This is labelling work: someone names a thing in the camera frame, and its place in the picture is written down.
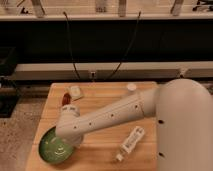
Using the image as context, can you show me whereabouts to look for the green ceramic bowl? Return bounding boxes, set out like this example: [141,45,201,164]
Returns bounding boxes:
[38,127,75,164]

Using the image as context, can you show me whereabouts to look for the black hanging cable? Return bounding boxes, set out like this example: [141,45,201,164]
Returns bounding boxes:
[62,11,82,81]
[107,10,142,80]

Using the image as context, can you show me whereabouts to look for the right black hanging cable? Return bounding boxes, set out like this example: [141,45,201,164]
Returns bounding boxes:
[107,10,142,80]

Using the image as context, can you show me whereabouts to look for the clear plastic bottle white label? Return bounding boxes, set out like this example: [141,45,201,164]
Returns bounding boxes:
[116,126,145,162]

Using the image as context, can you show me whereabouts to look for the small white square box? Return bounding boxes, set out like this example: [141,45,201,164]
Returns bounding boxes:
[68,85,83,101]

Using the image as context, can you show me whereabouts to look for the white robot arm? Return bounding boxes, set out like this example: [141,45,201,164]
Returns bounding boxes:
[56,79,213,171]

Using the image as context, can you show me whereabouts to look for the left black hanging cable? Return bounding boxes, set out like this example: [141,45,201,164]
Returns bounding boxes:
[62,11,82,81]

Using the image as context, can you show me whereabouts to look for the black box at left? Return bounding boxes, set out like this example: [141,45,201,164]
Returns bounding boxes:
[0,46,19,118]

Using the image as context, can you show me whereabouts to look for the white wall power outlet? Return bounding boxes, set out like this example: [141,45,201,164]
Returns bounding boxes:
[89,71,97,80]

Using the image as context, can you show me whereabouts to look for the red oblong object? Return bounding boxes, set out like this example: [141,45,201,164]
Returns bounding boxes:
[62,93,71,106]

